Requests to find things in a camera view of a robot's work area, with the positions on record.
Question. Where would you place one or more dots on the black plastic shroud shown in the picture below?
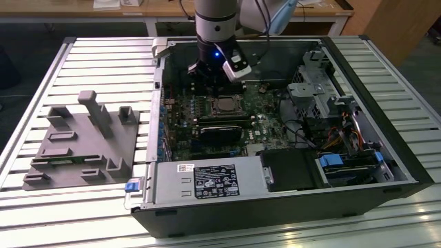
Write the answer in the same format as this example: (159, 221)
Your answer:
(289, 168)

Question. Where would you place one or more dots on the silver drive cage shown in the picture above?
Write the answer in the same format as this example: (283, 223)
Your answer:
(302, 90)

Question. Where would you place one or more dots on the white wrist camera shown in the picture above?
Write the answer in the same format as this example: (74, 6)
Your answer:
(237, 69)

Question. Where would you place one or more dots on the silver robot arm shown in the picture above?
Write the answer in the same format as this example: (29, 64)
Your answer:
(214, 20)

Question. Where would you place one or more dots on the silver power supply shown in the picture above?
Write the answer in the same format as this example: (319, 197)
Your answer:
(171, 180)

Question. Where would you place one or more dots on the wooden cabinet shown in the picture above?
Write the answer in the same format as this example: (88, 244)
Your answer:
(395, 25)

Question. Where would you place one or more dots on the white box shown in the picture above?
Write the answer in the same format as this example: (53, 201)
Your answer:
(106, 3)
(132, 2)

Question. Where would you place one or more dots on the CPU socket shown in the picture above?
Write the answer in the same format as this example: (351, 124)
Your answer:
(226, 114)

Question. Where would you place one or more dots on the black graphics card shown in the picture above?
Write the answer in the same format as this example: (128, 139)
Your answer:
(219, 134)

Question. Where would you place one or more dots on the black PC case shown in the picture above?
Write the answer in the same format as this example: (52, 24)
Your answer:
(275, 214)

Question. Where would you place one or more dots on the silver chipset heatsink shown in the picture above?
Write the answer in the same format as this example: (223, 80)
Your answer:
(254, 149)

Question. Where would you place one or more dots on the blue case latch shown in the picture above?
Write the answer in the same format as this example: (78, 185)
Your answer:
(130, 187)

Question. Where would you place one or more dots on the green motherboard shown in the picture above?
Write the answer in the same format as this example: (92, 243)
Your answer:
(265, 131)

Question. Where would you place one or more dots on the grey parts rack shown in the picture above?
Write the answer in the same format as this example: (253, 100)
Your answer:
(85, 144)

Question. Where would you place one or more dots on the blue disk carrier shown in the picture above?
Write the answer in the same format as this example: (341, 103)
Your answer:
(330, 160)
(378, 158)

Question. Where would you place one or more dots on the green RAM stick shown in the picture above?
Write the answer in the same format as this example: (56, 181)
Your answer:
(78, 160)

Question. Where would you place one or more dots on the wooden desk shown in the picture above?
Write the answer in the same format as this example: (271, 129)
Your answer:
(68, 13)

